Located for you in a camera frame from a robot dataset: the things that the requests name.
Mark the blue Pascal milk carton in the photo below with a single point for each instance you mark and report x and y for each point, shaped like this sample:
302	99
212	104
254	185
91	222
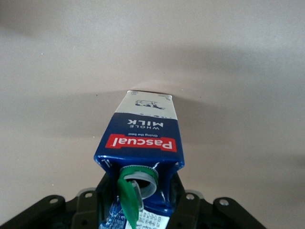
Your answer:
143	133

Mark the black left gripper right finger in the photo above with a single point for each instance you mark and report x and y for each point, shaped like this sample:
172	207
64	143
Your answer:
197	210

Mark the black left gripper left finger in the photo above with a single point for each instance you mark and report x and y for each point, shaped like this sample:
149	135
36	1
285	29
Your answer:
78	210

